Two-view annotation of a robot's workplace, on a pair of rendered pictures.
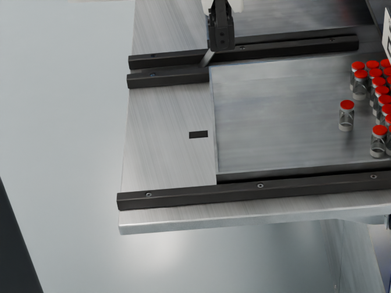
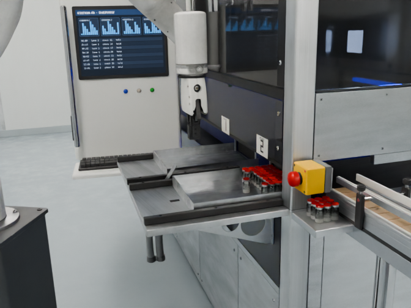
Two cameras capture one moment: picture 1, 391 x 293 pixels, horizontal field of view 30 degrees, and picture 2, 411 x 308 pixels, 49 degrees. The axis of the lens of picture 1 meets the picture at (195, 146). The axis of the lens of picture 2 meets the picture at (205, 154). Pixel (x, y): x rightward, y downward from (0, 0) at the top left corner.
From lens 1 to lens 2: 0.55 m
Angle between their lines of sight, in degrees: 31
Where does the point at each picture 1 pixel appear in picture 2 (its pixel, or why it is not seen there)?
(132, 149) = (142, 208)
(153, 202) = (163, 219)
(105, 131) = (70, 289)
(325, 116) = (235, 190)
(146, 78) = (139, 184)
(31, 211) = not seen: outside the picture
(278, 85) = (207, 183)
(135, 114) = (138, 197)
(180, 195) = (177, 214)
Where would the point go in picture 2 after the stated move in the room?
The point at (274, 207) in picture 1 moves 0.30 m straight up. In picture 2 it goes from (224, 217) to (223, 107)
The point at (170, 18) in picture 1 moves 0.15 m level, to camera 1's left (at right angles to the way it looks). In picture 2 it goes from (140, 169) to (99, 174)
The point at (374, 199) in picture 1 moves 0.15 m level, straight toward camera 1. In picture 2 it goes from (270, 209) to (279, 233)
